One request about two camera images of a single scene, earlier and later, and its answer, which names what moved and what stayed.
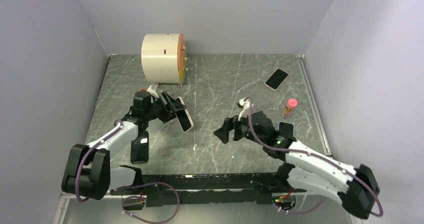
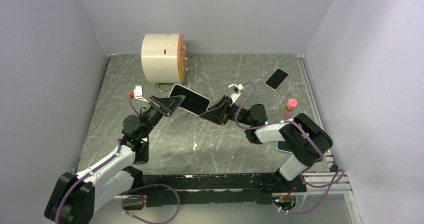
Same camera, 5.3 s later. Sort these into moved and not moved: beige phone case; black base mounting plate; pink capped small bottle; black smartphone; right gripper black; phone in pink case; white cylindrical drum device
Moved: black smartphone; right gripper black; beige phone case
Not moved: pink capped small bottle; black base mounting plate; white cylindrical drum device; phone in pink case
